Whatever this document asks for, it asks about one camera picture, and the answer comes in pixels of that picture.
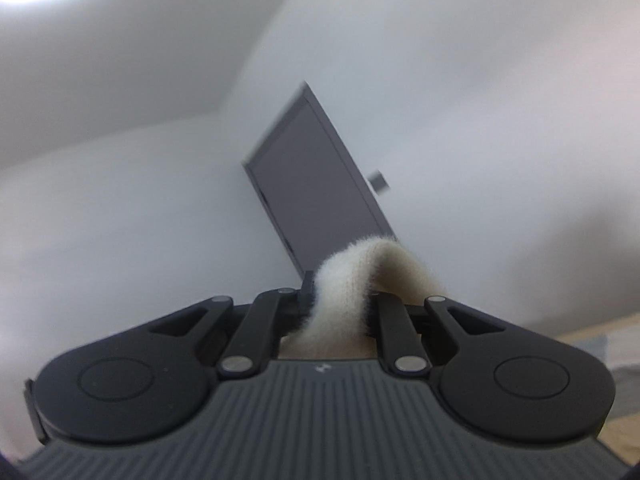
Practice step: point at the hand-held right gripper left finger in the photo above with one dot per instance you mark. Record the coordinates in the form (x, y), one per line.
(306, 300)

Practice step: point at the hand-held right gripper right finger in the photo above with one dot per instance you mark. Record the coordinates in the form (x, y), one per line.
(395, 320)

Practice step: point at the cream striped sweater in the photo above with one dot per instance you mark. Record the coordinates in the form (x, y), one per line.
(360, 280)

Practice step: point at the grey door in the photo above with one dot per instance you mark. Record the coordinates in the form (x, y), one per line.
(310, 180)

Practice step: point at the patchwork bed sheet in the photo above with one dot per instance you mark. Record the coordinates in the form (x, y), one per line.
(620, 360)

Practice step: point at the grey wall switch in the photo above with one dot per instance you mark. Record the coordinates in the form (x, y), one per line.
(379, 181)

